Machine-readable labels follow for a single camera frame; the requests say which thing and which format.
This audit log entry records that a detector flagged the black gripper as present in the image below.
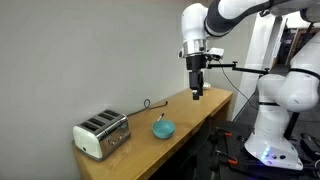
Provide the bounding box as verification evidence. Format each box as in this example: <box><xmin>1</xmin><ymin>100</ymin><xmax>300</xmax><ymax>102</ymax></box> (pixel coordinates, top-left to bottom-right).
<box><xmin>185</xmin><ymin>54</ymin><xmax>208</xmax><ymax>101</ymax></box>

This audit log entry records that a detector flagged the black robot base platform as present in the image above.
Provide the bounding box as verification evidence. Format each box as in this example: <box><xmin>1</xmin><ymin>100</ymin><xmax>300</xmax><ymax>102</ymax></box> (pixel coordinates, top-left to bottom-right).
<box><xmin>209</xmin><ymin>119</ymin><xmax>320</xmax><ymax>180</ymax></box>

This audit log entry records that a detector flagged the blue bowl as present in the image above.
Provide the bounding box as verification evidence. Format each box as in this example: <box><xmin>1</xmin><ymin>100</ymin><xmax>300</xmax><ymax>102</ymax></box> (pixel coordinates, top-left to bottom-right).
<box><xmin>151</xmin><ymin>119</ymin><xmax>177</xmax><ymax>140</ymax></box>

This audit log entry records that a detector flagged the black stand pole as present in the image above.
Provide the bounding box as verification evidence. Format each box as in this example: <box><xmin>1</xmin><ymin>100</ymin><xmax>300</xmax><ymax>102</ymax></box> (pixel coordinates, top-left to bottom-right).
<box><xmin>284</xmin><ymin>111</ymin><xmax>300</xmax><ymax>140</ymax></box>

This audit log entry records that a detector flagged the cream and chrome toaster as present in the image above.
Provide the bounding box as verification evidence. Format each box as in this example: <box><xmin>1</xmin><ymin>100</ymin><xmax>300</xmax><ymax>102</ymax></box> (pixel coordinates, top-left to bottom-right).
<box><xmin>72</xmin><ymin>109</ymin><xmax>132</xmax><ymax>162</ymax></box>

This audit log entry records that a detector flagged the black power brick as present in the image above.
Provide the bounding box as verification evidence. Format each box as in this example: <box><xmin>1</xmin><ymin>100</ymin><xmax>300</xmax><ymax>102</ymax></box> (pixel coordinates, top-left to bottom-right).
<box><xmin>299</xmin><ymin>132</ymin><xmax>320</xmax><ymax>158</ymax></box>

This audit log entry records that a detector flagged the thin black hanging cable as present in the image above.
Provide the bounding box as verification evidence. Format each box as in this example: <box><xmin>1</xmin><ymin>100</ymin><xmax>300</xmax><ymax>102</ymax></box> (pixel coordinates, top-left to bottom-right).
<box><xmin>217</xmin><ymin>59</ymin><xmax>260</xmax><ymax>112</ymax></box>

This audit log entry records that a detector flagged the black camera mount rod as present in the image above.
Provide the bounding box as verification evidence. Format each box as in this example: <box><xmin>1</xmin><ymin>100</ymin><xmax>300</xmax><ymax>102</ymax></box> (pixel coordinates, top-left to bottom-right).
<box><xmin>206</xmin><ymin>61</ymin><xmax>270</xmax><ymax>76</ymax></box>

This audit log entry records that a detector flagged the small orange handled clamp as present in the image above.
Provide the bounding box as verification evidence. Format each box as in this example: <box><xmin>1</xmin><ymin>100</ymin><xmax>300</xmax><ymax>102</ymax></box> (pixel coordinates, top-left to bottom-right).
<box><xmin>214</xmin><ymin>127</ymin><xmax>233</xmax><ymax>138</ymax></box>

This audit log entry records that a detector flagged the black toaster power cable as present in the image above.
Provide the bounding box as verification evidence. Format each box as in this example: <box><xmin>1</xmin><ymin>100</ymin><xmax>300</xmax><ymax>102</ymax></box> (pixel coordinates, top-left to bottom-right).
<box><xmin>126</xmin><ymin>98</ymin><xmax>169</xmax><ymax>118</ymax></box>

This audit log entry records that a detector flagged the large orange handled clamp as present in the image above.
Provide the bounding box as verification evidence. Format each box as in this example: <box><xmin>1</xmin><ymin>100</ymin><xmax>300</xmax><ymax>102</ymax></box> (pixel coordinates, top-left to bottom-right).
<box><xmin>215</xmin><ymin>150</ymin><xmax>240</xmax><ymax>166</ymax></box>

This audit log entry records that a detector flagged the brown wooden door frame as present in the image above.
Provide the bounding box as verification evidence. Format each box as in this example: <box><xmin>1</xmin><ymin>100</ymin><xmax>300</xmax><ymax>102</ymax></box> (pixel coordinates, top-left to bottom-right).
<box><xmin>285</xmin><ymin>26</ymin><xmax>320</xmax><ymax>66</ymax></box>

